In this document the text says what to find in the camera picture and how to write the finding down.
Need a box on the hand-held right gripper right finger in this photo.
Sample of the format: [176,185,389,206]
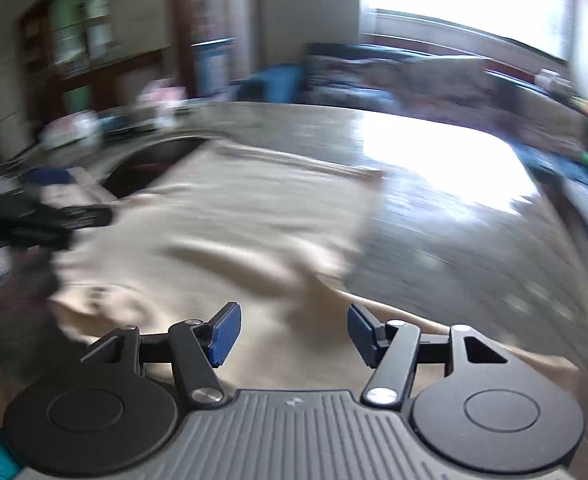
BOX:
[347,303,510,407]

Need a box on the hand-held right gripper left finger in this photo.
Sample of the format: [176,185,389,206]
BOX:
[80,301,243,410]

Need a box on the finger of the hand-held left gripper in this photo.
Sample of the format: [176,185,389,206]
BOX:
[48,204,115,232]
[18,167,75,187]

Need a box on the beige garment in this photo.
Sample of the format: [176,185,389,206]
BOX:
[48,142,582,411]

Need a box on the white tissue box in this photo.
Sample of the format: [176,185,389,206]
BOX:
[40,110,103,152]

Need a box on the round black table heater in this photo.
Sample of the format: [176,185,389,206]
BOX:
[102,137,205,199]

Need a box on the wooden shelf cabinet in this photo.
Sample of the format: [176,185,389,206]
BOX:
[18,0,171,111]

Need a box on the blue and white box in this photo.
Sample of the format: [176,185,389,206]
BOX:
[191,37,238,97]

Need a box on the blue sofa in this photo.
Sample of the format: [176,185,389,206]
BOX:
[239,42,588,206]

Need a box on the window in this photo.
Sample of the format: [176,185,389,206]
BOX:
[359,0,575,63]

